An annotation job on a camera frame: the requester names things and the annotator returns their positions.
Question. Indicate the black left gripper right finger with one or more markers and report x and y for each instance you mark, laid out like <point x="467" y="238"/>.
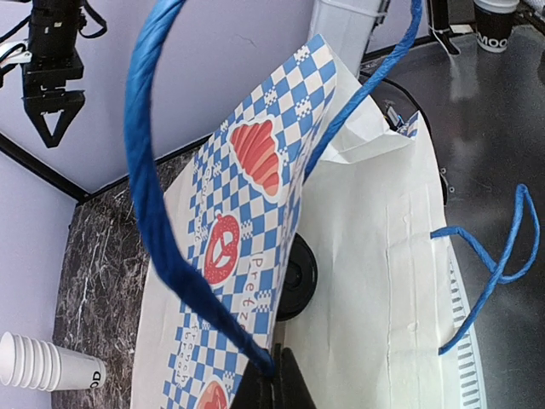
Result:
<point x="290" y="389"/>

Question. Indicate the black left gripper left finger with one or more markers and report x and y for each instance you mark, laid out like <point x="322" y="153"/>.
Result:
<point x="254" y="391"/>

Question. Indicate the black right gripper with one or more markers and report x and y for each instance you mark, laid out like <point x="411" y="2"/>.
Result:
<point x="44" y="89"/>

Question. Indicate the black coffee lid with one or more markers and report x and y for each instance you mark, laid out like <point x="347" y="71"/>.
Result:
<point x="300" y="281"/>

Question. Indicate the blue checkered paper bag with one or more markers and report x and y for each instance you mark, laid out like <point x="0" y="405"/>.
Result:
<point x="308" y="151"/>

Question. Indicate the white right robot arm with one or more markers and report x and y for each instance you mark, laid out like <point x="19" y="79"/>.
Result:
<point x="43" y="45"/>

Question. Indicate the stack of white paper cups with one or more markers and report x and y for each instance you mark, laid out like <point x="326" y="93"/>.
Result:
<point x="35" y="364"/>

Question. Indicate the background stack of cups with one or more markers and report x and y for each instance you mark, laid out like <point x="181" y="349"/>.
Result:
<point x="494" y="23"/>

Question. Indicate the black vertical frame post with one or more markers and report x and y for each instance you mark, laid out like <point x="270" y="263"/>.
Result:
<point x="42" y="170"/>

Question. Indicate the white slotted cable duct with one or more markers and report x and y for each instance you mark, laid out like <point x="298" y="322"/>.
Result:
<point x="470" y="370"/>

